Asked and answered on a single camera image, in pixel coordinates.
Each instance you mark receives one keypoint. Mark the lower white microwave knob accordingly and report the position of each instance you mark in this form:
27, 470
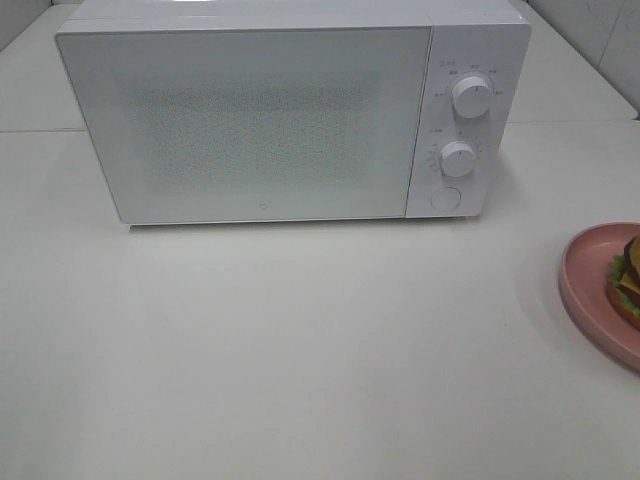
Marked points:
457, 159

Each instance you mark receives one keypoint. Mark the round white door button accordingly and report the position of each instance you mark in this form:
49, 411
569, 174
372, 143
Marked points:
446, 199

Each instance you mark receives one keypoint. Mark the pink plate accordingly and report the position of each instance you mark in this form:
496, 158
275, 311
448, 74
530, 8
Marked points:
583, 280

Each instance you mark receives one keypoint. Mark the white microwave door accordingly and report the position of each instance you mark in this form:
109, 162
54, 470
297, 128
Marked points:
204, 127

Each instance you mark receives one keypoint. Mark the burger with lettuce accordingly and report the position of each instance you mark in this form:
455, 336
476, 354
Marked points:
623, 283

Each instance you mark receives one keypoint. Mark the upper white microwave knob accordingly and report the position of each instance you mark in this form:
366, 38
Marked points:
471, 95

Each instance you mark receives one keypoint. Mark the white microwave oven body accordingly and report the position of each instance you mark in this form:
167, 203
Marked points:
487, 37

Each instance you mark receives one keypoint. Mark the white microwave knob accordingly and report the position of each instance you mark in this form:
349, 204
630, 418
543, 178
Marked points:
471, 95
457, 159

